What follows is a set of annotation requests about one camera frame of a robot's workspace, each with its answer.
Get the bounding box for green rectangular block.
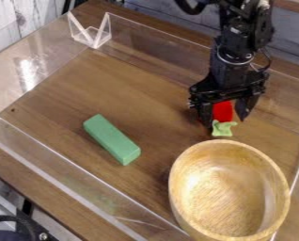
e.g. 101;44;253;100
82;114;140;166

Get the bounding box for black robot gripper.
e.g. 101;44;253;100
188;46;268;128

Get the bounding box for black clamp mount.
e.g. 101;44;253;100
14;210;58;241

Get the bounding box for wooden bowl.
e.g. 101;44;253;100
168;139;289;241

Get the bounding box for clear acrylic table enclosure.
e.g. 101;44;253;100
0;11;299;241

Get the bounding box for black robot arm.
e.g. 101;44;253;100
174;0;273;127

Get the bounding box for black cable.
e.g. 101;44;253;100
0;215;33;241

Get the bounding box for red plush strawberry toy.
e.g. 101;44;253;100
212;101;237;137

